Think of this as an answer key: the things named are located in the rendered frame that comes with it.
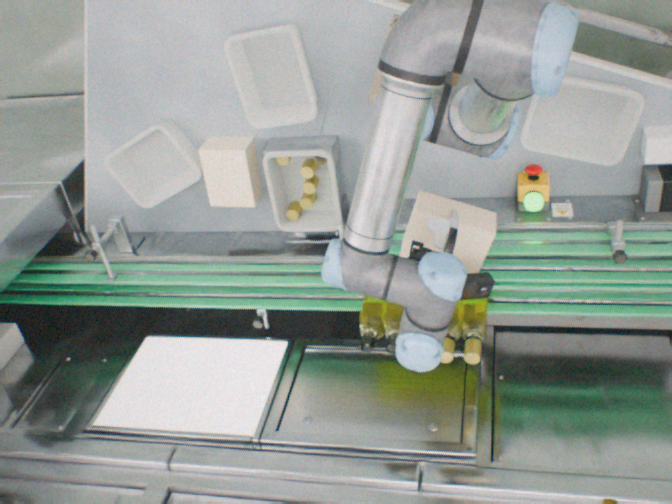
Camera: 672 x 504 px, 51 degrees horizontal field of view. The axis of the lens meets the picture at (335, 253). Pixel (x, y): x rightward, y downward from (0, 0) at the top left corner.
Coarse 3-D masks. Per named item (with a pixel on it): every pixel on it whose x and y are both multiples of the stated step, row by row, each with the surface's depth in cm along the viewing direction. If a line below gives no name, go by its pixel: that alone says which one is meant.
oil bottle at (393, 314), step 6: (390, 306) 164; (396, 306) 164; (402, 306) 164; (390, 312) 162; (396, 312) 162; (402, 312) 162; (384, 318) 161; (390, 318) 161; (396, 318) 160; (384, 324) 160; (390, 324) 160; (396, 324) 159; (390, 330) 160; (396, 330) 159
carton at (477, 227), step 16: (416, 208) 137; (432, 208) 138; (448, 208) 139; (464, 208) 140; (480, 208) 142; (416, 224) 138; (464, 224) 136; (480, 224) 137; (416, 240) 140; (432, 240) 140; (464, 240) 138; (480, 240) 137; (464, 256) 140; (480, 256) 139
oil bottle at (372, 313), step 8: (368, 296) 168; (368, 304) 166; (376, 304) 165; (384, 304) 165; (360, 312) 164; (368, 312) 163; (376, 312) 163; (384, 312) 164; (360, 320) 162; (368, 320) 161; (376, 320) 161; (360, 328) 162; (368, 328) 160; (376, 328) 160; (376, 336) 162
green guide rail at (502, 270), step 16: (480, 272) 164; (496, 272) 163; (512, 272) 162; (528, 272) 162; (544, 272) 161; (560, 272) 160; (576, 272) 159; (592, 272) 158; (608, 272) 158; (624, 272) 157; (640, 272) 156; (656, 272) 156
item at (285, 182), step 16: (272, 160) 173; (304, 160) 176; (272, 176) 173; (288, 176) 179; (320, 176) 177; (272, 192) 175; (288, 192) 182; (320, 192) 180; (336, 192) 171; (272, 208) 178; (320, 208) 183; (336, 208) 174; (288, 224) 181; (304, 224) 180; (320, 224) 179; (336, 224) 177
